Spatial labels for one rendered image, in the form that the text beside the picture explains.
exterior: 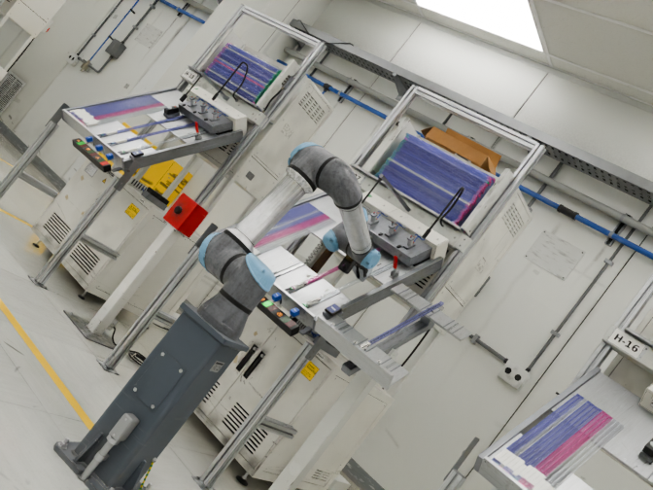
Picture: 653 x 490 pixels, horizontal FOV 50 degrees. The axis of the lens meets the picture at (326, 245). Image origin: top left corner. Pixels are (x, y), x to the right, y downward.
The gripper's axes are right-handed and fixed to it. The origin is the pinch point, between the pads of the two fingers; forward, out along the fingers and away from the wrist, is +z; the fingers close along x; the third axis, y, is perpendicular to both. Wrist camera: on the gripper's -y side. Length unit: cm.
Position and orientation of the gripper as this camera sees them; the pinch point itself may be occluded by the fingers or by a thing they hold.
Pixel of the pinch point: (360, 279)
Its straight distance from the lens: 281.9
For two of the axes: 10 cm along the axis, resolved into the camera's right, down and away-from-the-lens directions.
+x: -6.6, -4.7, 5.8
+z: 1.0, 7.1, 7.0
